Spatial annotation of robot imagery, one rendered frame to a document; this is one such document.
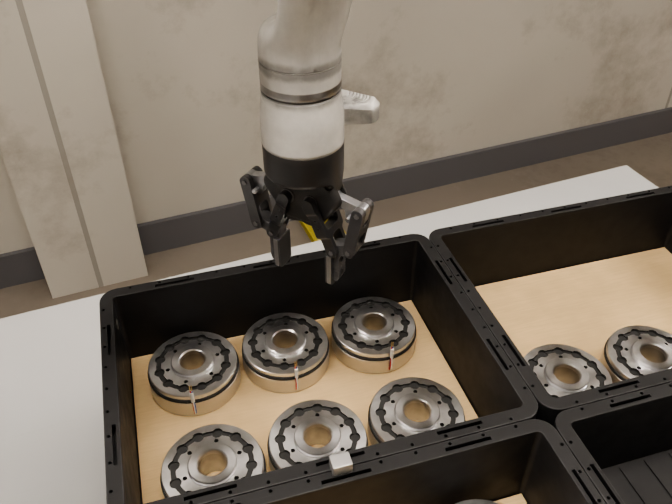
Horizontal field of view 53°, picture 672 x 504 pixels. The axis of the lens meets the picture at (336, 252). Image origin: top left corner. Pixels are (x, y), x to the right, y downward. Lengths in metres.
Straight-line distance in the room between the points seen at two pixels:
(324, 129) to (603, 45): 2.34
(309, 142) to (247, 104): 1.63
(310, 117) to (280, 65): 0.05
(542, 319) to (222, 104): 1.48
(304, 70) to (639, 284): 0.62
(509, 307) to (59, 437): 0.62
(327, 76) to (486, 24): 1.94
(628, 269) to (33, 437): 0.84
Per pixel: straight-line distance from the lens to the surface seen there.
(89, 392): 1.03
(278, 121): 0.58
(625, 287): 1.01
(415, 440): 0.64
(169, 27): 2.06
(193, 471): 0.71
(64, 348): 1.10
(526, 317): 0.92
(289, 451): 0.71
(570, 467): 0.65
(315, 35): 0.54
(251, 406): 0.79
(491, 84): 2.60
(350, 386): 0.80
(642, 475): 0.80
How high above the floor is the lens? 1.44
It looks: 39 degrees down
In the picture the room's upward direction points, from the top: straight up
